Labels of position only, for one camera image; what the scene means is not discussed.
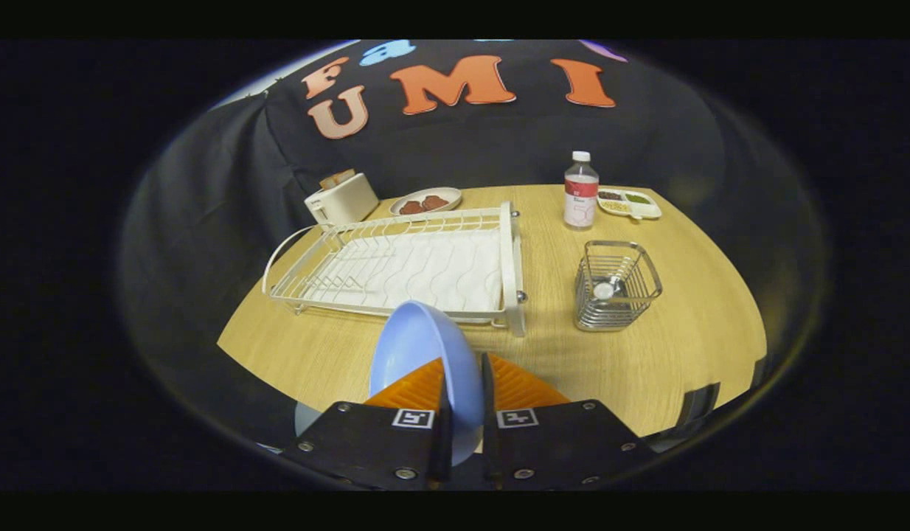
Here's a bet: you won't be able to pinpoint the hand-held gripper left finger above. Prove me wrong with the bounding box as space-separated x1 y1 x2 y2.
282 358 452 491

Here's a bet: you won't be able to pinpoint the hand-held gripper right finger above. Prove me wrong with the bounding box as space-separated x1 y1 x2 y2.
482 353 656 491

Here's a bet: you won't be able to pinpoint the light blue plate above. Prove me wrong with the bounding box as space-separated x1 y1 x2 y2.
369 300 485 467

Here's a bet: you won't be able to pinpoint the white wire dish rack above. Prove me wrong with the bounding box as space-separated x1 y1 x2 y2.
262 201 528 339

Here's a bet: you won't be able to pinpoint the metal wire basket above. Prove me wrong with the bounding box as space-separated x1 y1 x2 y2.
574 240 663 332

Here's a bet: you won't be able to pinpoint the beige oval plate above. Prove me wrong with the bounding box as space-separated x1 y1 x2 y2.
389 187 463 216

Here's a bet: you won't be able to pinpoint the white wavy drain tray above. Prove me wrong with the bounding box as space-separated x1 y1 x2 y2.
308 229 504 314

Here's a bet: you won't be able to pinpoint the clear bottle with red label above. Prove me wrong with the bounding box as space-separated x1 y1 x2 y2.
563 150 600 231

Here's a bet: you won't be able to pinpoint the white toaster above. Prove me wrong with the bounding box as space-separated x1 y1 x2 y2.
305 173 380 225

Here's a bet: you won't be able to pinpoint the white divided snack tray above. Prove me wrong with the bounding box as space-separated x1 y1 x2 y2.
597 189 662 220

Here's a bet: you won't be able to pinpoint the black backdrop cloth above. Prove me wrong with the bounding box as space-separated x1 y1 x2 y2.
119 41 824 414

